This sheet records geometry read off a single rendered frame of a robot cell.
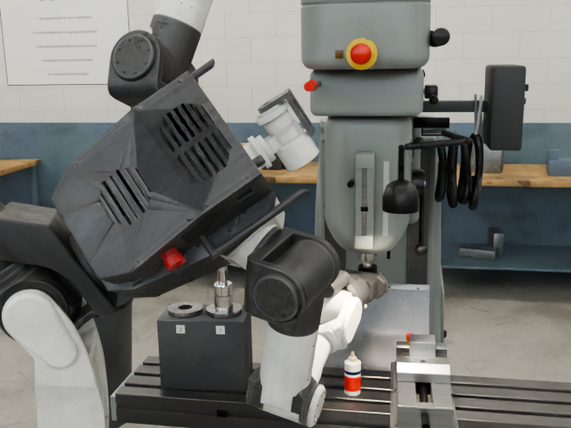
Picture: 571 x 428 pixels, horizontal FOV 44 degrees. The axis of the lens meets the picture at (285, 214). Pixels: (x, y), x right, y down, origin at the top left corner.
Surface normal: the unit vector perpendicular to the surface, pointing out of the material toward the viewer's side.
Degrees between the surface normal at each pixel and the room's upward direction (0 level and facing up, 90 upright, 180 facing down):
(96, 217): 75
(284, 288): 98
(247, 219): 65
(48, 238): 90
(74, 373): 90
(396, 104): 90
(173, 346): 90
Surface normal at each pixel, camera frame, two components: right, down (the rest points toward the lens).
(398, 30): -0.08, 0.22
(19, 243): 0.18, 0.22
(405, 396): -0.02, -0.97
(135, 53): -0.34, -0.14
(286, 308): -0.44, 0.34
